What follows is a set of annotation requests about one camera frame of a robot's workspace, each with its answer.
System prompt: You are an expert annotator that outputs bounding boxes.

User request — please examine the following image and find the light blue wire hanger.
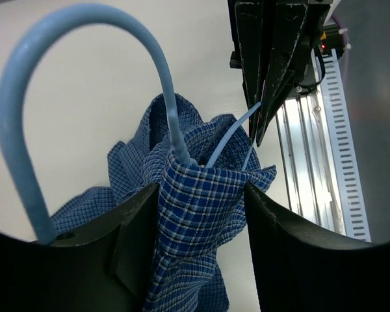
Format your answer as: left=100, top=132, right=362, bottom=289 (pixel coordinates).
left=0, top=3, right=263, bottom=245

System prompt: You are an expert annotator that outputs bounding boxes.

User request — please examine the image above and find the blue plaid shirt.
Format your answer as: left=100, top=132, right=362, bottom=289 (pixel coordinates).
left=51, top=95, right=277, bottom=311

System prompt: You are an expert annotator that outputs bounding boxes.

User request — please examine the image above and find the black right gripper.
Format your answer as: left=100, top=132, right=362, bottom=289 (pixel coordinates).
left=229, top=1, right=331, bottom=146

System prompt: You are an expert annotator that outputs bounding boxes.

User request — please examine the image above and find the aluminium mounting rail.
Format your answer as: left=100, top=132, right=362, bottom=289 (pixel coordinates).
left=276, top=92, right=346, bottom=235

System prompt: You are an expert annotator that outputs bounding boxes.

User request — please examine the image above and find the slotted white cable duct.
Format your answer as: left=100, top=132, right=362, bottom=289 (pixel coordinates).
left=321, top=49, right=371, bottom=242

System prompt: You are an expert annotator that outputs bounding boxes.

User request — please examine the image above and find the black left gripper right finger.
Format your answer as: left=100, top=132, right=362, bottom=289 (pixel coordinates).
left=244, top=183, right=390, bottom=311

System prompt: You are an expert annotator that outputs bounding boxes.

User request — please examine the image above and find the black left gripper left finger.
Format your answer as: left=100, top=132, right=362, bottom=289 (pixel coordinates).
left=0, top=184, right=159, bottom=311

